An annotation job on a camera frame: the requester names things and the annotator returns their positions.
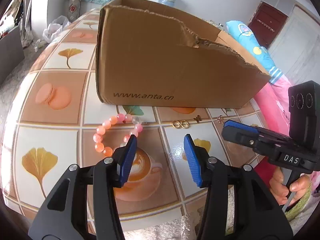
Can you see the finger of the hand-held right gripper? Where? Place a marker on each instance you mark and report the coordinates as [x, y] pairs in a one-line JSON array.
[[240, 126], [237, 136]]

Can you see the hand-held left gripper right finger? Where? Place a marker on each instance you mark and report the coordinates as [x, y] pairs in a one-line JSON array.
[[192, 160]]

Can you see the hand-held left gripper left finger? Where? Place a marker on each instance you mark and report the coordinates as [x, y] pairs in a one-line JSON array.
[[128, 160]]

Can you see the gold flower charm earring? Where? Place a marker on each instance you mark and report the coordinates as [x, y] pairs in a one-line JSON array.
[[219, 118]]

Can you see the brown cardboard box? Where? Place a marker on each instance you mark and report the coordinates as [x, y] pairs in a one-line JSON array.
[[150, 62]]

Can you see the person's right hand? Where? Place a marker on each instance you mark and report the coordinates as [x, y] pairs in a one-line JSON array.
[[277, 185]]

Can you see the gold butterfly earring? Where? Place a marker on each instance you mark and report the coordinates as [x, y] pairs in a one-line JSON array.
[[197, 118]]

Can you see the fluffy cream garment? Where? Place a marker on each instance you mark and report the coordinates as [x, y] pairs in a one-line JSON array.
[[300, 205]]

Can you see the printed vinyl tablecloth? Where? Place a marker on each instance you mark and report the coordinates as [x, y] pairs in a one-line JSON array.
[[50, 120]]

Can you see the dark red door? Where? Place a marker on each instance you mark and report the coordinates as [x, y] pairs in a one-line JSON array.
[[267, 22]]

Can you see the white plastic bag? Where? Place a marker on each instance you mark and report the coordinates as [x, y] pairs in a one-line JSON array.
[[55, 28]]

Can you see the grey patterned cushion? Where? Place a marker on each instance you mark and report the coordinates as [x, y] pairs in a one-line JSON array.
[[75, 2]]

